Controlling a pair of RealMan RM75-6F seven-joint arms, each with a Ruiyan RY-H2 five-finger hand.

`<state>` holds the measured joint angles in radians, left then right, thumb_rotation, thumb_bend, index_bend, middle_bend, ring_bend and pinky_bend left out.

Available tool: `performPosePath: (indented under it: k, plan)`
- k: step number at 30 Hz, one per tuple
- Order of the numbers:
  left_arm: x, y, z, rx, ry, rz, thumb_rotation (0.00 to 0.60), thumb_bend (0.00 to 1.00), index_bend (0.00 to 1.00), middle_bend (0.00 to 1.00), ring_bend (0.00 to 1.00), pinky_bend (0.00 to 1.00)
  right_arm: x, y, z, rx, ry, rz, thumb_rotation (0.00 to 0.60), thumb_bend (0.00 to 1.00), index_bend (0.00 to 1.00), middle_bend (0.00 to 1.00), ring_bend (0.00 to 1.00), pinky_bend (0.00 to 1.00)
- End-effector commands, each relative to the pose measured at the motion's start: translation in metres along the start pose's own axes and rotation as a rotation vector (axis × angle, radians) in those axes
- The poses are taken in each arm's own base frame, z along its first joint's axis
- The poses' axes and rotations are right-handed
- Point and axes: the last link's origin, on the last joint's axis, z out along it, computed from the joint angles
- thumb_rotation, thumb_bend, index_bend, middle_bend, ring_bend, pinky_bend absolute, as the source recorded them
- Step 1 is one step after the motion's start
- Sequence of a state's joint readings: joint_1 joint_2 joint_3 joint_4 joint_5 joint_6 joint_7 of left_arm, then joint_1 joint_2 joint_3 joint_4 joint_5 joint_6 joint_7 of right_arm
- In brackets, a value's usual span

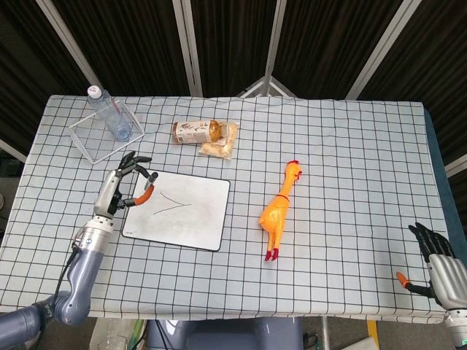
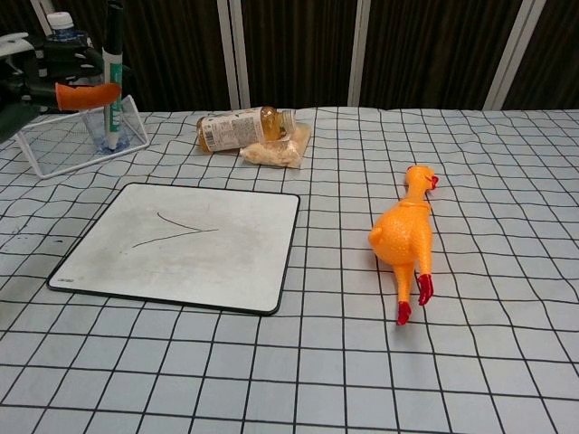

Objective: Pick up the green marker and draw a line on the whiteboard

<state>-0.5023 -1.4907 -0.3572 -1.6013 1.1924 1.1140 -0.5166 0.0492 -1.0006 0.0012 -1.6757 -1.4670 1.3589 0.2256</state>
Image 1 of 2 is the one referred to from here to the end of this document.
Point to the small whiteboard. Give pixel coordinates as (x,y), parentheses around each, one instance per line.
(182,213)

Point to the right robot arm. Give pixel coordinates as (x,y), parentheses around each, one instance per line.
(458,328)

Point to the brown labelled jar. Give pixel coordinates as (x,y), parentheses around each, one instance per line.
(197,132)

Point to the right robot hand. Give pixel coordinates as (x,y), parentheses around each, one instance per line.
(443,279)

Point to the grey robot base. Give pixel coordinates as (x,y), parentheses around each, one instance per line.
(226,333)

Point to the folding screen partition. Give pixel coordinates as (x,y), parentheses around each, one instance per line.
(233,47)

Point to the clear plastic water bottle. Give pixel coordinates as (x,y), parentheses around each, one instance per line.
(111,114)

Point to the checked white tablecloth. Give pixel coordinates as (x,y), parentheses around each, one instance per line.
(255,226)

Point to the clear bag of snacks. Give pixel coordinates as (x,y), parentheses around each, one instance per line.
(220,144)

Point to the yellow rubber chicken toy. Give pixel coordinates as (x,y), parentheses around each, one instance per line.
(280,211)

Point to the clear acrylic tray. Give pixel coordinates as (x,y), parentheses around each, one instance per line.
(106,136)

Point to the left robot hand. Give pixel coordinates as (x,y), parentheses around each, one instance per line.
(109,193)

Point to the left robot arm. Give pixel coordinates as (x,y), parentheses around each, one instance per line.
(73,277)

